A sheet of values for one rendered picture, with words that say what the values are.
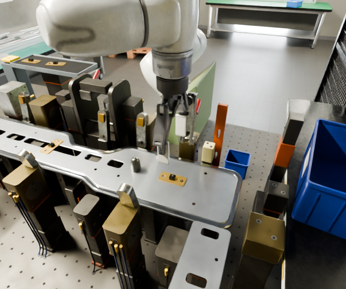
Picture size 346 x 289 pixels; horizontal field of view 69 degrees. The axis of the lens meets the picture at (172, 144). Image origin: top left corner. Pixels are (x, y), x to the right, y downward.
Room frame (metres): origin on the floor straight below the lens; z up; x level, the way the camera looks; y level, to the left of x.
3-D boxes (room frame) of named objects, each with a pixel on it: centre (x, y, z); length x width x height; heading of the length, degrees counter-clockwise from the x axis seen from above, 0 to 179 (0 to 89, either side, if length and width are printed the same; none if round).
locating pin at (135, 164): (0.60, 0.12, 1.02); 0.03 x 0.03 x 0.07
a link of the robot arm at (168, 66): (0.55, 0.00, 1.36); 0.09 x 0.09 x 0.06
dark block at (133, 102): (0.84, 0.15, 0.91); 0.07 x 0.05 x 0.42; 159
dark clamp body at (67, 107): (0.93, 0.39, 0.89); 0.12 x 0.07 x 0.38; 159
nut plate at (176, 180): (0.55, 0.00, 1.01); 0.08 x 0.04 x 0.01; 69
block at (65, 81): (1.11, 0.53, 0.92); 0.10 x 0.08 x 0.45; 69
